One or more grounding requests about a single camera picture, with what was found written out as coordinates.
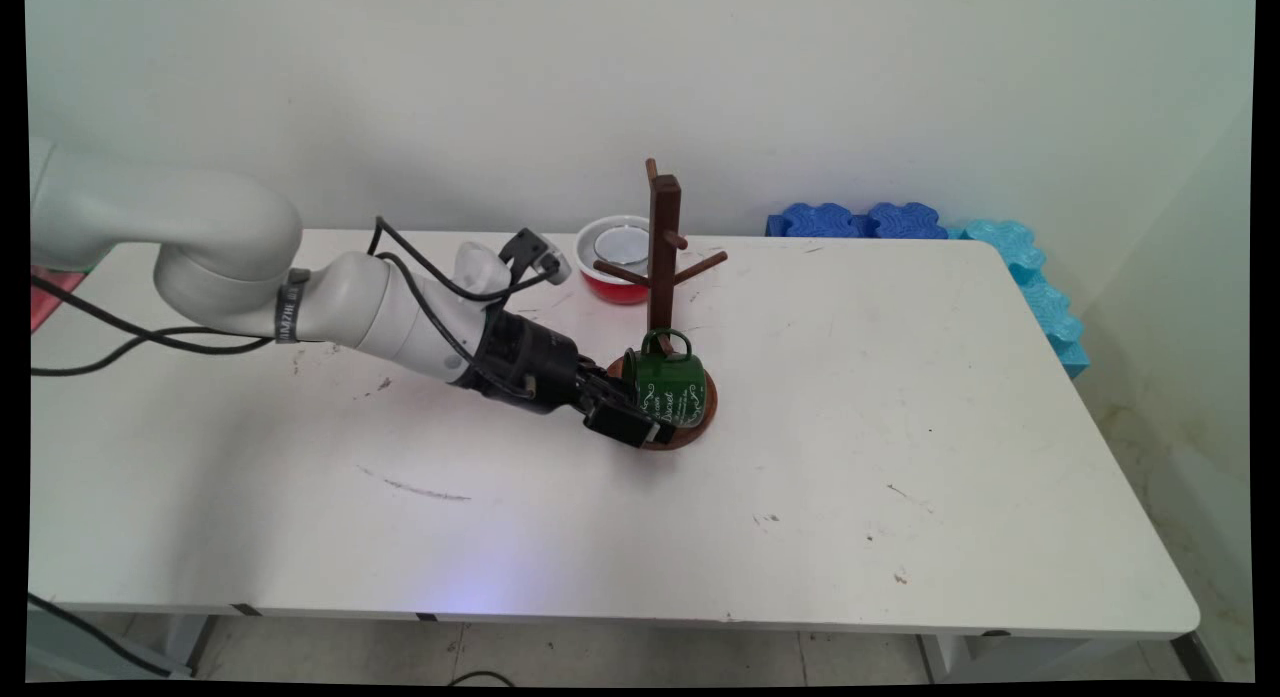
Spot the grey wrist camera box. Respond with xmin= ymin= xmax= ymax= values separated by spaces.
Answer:
xmin=498 ymin=227 xmax=574 ymax=286

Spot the green enamel mug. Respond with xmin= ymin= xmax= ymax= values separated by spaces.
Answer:
xmin=620 ymin=328 xmax=708 ymax=426

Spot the red bowl white inside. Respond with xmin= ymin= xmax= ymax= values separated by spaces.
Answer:
xmin=574 ymin=215 xmax=661 ymax=306

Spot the dark blue foam mat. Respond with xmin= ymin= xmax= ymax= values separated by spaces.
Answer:
xmin=864 ymin=202 xmax=949 ymax=241
xmin=765 ymin=202 xmax=869 ymax=240

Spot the red foam mat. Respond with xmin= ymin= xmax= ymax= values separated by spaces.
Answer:
xmin=30 ymin=266 xmax=89 ymax=334

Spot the long black floor cable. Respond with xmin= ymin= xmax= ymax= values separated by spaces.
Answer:
xmin=28 ymin=591 xmax=193 ymax=678

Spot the grey strap with print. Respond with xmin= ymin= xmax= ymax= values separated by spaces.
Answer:
xmin=274 ymin=268 xmax=312 ymax=346

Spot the light blue foam mat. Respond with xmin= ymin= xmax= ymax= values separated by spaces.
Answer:
xmin=950 ymin=219 xmax=1090 ymax=380

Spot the black camera cable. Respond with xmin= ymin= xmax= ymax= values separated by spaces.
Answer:
xmin=368 ymin=215 xmax=561 ymax=304

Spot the dark wooden mug tree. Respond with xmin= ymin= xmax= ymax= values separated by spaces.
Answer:
xmin=597 ymin=159 xmax=729 ymax=452

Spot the grey table leg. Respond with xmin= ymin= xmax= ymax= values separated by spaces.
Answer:
xmin=28 ymin=609 xmax=217 ymax=683

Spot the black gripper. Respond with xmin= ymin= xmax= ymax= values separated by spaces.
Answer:
xmin=455 ymin=307 xmax=678 ymax=451

